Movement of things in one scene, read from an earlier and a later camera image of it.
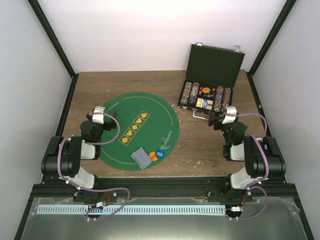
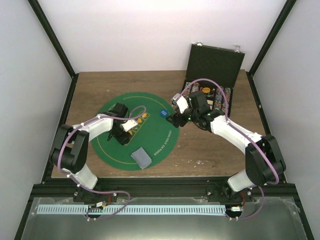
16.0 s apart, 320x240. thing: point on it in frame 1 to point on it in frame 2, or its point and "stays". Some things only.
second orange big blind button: (206, 90) stays
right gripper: (212, 120) to (176, 118)
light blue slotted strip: (85, 210) stays
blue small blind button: (160, 153) to (164, 112)
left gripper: (113, 124) to (123, 140)
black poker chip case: (212, 73) stays
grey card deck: (141, 158) stays
